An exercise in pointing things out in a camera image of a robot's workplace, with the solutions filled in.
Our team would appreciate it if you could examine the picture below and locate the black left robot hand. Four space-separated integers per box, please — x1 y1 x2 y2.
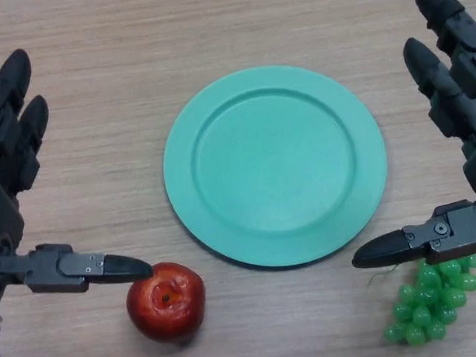
0 40 156 311

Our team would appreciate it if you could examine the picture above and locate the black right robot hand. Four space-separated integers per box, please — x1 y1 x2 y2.
333 0 476 271

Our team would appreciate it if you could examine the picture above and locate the red apple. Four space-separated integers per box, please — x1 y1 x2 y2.
123 259 210 346

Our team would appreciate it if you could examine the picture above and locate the green round plate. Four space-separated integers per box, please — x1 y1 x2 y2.
156 57 394 279

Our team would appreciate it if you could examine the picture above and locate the green grape bunch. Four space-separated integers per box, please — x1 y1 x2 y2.
364 253 476 349

